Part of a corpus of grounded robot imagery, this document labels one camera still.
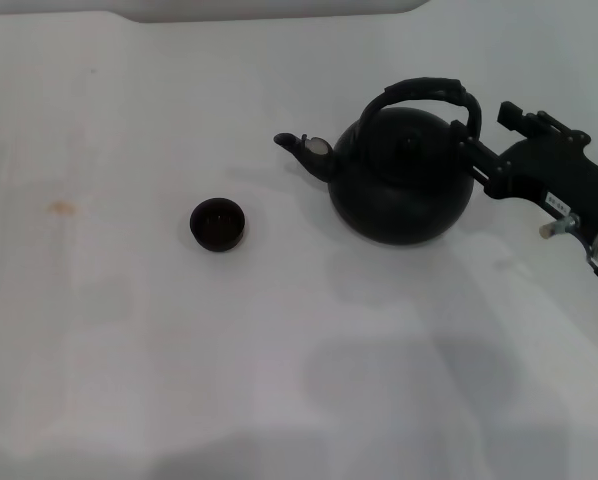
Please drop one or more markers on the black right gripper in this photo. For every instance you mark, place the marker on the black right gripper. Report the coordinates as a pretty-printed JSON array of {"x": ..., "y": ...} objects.
[{"x": 554, "y": 170}]

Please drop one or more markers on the small dark teacup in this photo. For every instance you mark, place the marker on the small dark teacup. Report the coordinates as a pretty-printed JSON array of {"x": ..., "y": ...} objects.
[{"x": 216, "y": 227}]

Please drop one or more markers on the white rounded base panel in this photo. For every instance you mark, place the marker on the white rounded base panel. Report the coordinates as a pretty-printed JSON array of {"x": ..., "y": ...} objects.
[{"x": 279, "y": 10}]

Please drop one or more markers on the white tablecloth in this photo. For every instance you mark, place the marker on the white tablecloth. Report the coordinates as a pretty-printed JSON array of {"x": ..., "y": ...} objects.
[{"x": 179, "y": 350}]

